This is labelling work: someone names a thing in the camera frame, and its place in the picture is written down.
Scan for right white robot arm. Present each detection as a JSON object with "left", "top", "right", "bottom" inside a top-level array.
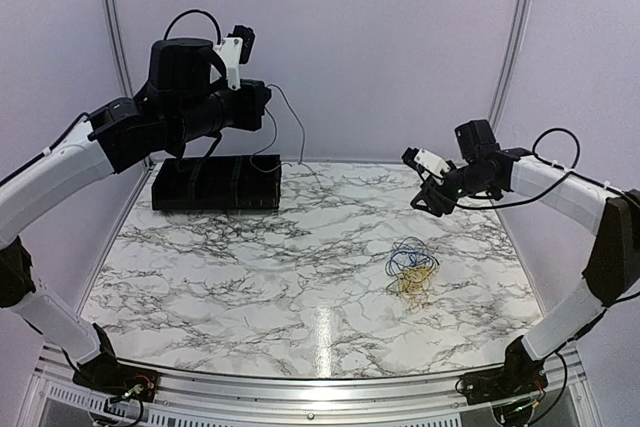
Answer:
[{"left": 402, "top": 120, "right": 639, "bottom": 395}]

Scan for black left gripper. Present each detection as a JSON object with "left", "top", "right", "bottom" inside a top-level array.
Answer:
[{"left": 168, "top": 77, "right": 271, "bottom": 144}]

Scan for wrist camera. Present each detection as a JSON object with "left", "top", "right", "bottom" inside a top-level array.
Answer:
[
  {"left": 213, "top": 24, "right": 255, "bottom": 91},
  {"left": 401, "top": 147, "right": 451, "bottom": 178}
]

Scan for yellow cable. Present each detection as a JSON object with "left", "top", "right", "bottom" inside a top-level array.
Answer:
[{"left": 388, "top": 266, "right": 440, "bottom": 309}]

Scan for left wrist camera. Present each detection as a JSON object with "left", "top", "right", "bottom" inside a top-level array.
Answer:
[{"left": 213, "top": 24, "right": 255, "bottom": 91}]

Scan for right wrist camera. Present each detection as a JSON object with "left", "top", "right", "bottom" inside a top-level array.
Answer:
[{"left": 401, "top": 147, "right": 451, "bottom": 178}]

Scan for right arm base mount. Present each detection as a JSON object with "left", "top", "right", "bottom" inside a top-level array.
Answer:
[{"left": 455, "top": 366, "right": 548, "bottom": 405}]

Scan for left aluminium corner post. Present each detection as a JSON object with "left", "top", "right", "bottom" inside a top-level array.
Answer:
[{"left": 102, "top": 0, "right": 134, "bottom": 98}]

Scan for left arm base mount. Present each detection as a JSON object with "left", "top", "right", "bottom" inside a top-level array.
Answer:
[{"left": 73, "top": 361, "right": 160, "bottom": 402}]

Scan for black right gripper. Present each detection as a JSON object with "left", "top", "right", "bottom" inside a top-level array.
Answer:
[{"left": 411, "top": 162, "right": 494, "bottom": 218}]

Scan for aluminium corner post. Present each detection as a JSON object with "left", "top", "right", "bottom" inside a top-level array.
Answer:
[
  {"left": 488, "top": 0, "right": 531, "bottom": 131},
  {"left": 102, "top": 0, "right": 134, "bottom": 98}
]

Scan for grey cable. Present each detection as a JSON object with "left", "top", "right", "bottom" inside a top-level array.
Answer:
[{"left": 249, "top": 84, "right": 326, "bottom": 186}]

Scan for black compartment tray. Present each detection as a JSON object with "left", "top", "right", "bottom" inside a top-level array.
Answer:
[{"left": 151, "top": 155, "right": 282, "bottom": 212}]

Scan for right aluminium corner post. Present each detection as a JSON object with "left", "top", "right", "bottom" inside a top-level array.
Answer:
[{"left": 488, "top": 0, "right": 531, "bottom": 131}]

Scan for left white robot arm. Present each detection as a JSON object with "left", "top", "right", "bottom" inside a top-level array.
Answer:
[{"left": 1, "top": 34, "right": 271, "bottom": 392}]

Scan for blue cable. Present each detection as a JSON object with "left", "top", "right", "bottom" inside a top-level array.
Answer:
[{"left": 383, "top": 236, "right": 441, "bottom": 278}]

